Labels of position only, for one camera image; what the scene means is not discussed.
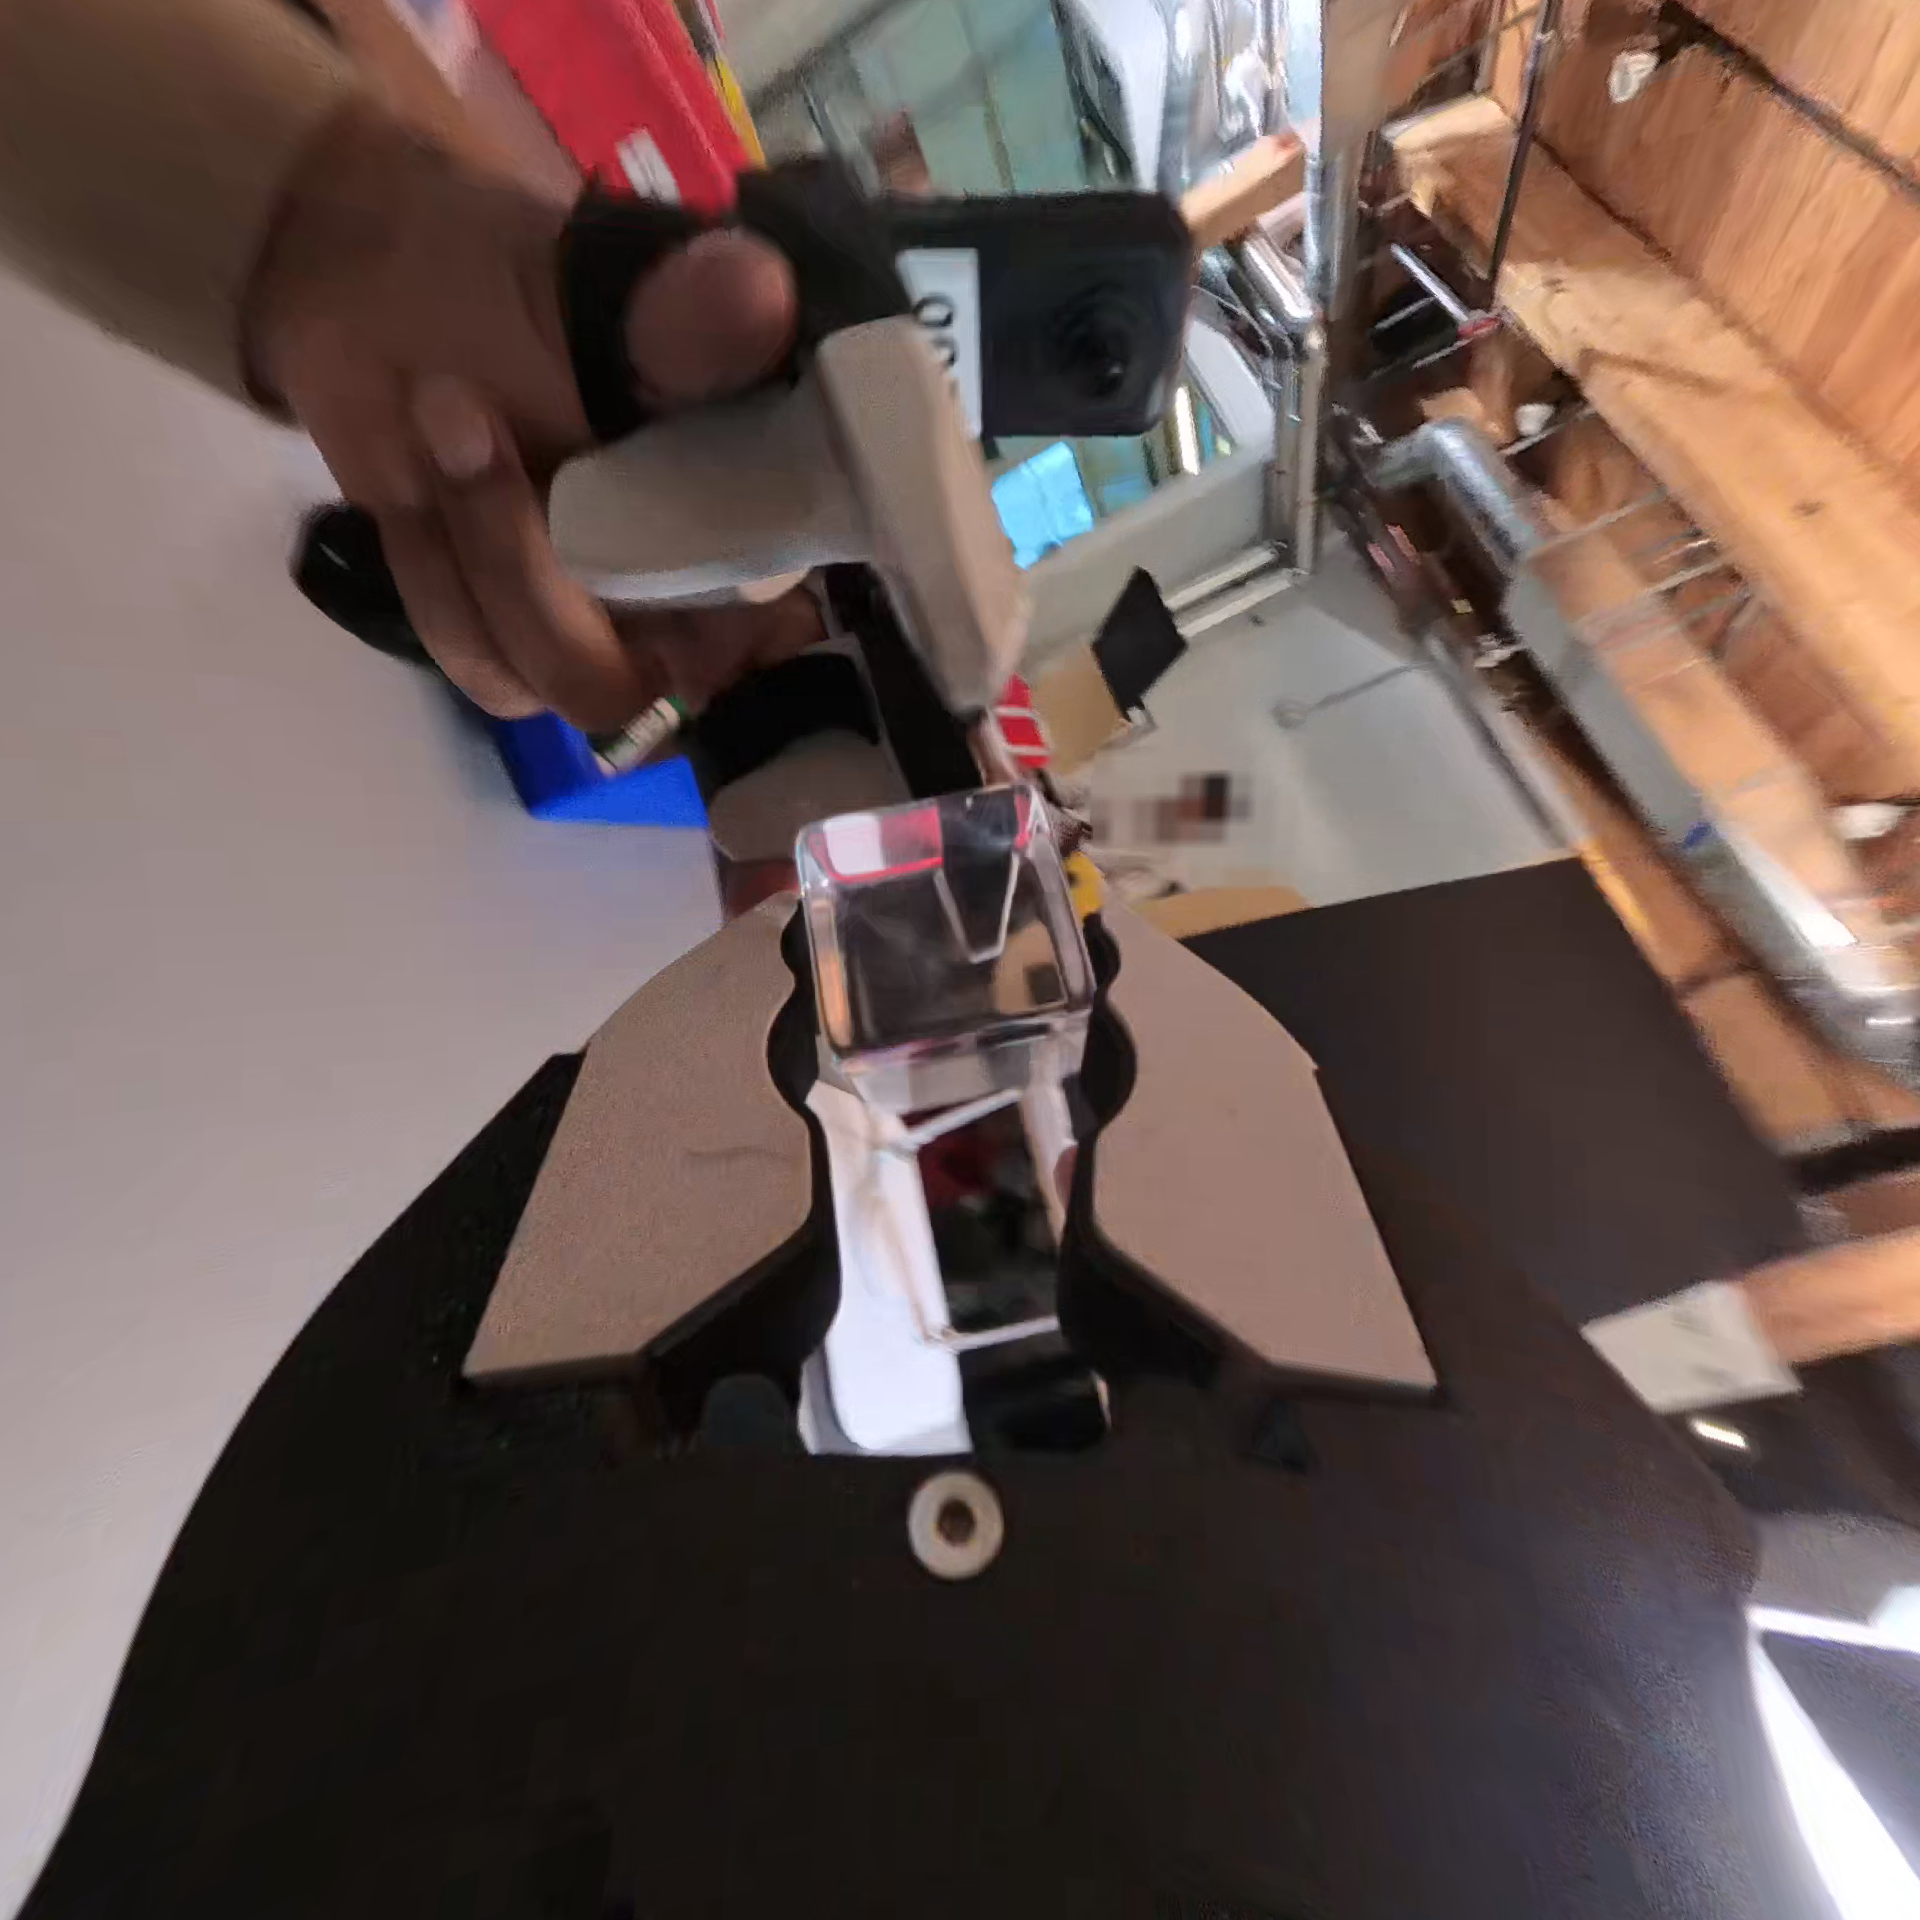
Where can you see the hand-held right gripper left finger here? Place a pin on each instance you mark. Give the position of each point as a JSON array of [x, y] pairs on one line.
[[660, 1187]]

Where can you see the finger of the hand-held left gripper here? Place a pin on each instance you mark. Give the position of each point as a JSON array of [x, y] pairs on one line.
[[932, 510], [796, 793]]

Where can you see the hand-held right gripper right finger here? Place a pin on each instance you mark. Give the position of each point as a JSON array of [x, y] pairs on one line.
[[1245, 1201]]

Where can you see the blue plastic bin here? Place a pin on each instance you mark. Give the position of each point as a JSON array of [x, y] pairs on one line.
[[600, 793]]

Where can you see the clear acrylic cube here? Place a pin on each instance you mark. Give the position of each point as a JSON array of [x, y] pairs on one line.
[[932, 962]]

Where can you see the person's left forearm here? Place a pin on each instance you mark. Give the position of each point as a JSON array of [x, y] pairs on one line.
[[118, 119]]

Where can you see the person's left hand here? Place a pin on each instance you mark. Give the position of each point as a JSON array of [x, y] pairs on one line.
[[405, 330]]

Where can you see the green marker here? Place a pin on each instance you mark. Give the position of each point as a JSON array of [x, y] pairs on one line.
[[640, 732]]

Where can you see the cardboard box with black flap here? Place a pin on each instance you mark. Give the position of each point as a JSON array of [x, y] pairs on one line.
[[1141, 632]]

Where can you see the black board with wooden rim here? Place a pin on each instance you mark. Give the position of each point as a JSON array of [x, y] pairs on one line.
[[1500, 1078]]

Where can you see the large red ribbed crate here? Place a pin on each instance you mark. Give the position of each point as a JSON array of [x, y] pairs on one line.
[[600, 75]]

